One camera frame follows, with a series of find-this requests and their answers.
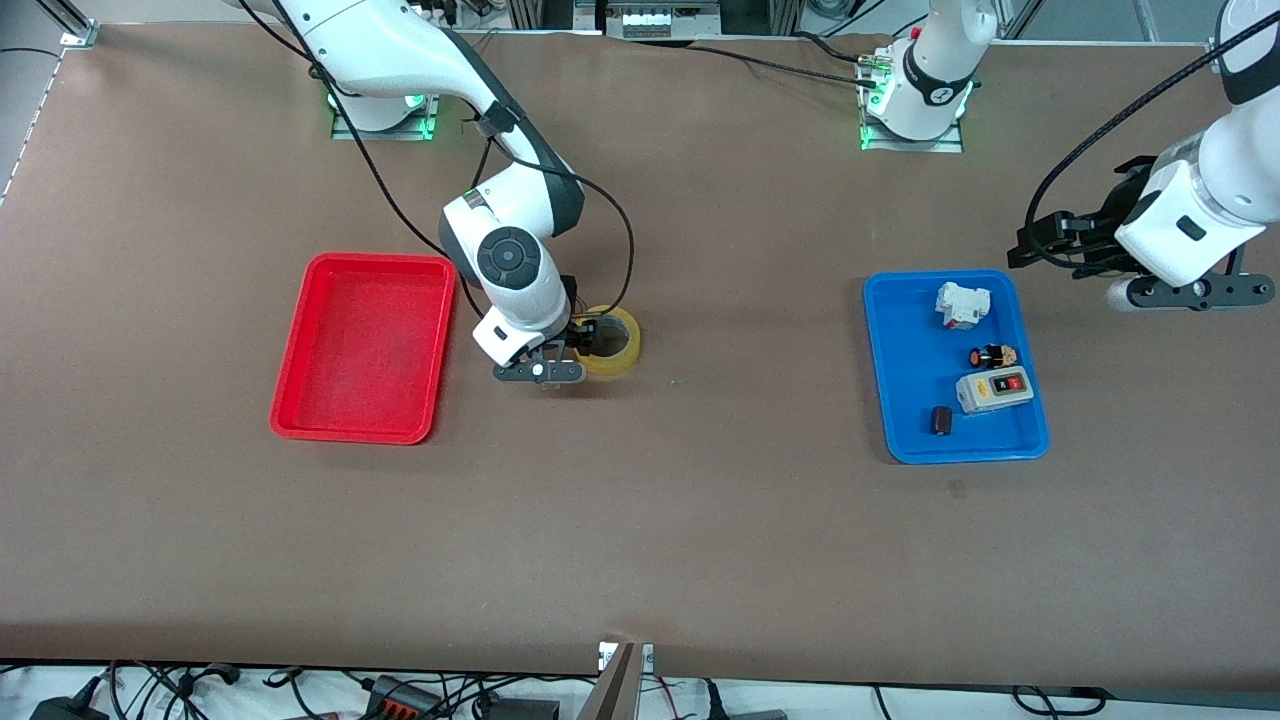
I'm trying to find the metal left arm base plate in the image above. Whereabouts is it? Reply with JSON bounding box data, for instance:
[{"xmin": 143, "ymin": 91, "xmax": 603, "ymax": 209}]
[{"xmin": 857, "ymin": 55, "xmax": 967, "ymax": 154}]

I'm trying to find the black cable on table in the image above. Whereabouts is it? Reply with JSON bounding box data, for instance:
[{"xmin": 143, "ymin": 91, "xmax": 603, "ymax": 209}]
[{"xmin": 685, "ymin": 30, "xmax": 891, "ymax": 91}]

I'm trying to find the grey switch box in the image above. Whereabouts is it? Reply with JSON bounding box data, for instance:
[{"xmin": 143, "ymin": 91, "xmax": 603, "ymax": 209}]
[{"xmin": 955, "ymin": 366, "xmax": 1035, "ymax": 415}]

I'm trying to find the blue plastic tray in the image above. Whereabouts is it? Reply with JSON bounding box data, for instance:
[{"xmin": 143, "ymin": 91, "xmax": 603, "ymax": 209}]
[{"xmin": 862, "ymin": 268, "xmax": 1051, "ymax": 466}]

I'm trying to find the aluminium frame with power strip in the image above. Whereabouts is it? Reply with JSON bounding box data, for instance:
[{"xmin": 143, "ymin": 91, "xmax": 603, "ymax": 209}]
[{"xmin": 505, "ymin": 0, "xmax": 803, "ymax": 41}]

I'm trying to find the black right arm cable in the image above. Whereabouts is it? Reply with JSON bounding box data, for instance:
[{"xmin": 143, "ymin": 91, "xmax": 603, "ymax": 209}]
[{"xmin": 240, "ymin": 0, "xmax": 637, "ymax": 321}]

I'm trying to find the yellow tape roll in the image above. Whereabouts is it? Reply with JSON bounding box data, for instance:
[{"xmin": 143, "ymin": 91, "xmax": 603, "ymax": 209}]
[{"xmin": 574, "ymin": 306, "xmax": 643, "ymax": 379}]

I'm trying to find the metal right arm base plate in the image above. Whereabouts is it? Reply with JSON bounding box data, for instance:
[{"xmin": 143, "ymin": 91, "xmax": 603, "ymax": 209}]
[{"xmin": 330, "ymin": 95, "xmax": 444, "ymax": 142}]

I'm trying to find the red plastic tray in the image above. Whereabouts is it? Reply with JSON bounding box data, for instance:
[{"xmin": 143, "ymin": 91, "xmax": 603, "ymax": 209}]
[{"xmin": 268, "ymin": 252, "xmax": 458, "ymax": 446}]

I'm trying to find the silver camera mount bracket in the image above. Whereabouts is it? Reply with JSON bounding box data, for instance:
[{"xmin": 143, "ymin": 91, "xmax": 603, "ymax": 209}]
[{"xmin": 575, "ymin": 640, "xmax": 657, "ymax": 720}]

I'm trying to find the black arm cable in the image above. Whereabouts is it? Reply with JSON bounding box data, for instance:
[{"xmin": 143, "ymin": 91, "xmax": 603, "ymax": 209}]
[
  {"xmin": 240, "ymin": 0, "xmax": 637, "ymax": 321},
  {"xmin": 1025, "ymin": 5, "xmax": 1280, "ymax": 251}
]

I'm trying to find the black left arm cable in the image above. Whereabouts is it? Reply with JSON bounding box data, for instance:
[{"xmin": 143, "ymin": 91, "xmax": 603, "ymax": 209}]
[{"xmin": 1025, "ymin": 5, "xmax": 1280, "ymax": 251}]

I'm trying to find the white circuit breaker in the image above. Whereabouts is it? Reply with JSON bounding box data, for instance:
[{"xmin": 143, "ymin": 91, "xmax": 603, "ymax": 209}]
[{"xmin": 935, "ymin": 282, "xmax": 993, "ymax": 331}]

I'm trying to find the black orange power strip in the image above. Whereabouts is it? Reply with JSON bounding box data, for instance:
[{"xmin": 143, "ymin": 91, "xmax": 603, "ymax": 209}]
[{"xmin": 362, "ymin": 675, "xmax": 443, "ymax": 720}]

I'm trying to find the black power adapter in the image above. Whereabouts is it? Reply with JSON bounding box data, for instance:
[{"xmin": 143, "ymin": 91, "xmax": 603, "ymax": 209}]
[{"xmin": 30, "ymin": 678, "xmax": 111, "ymax": 720}]

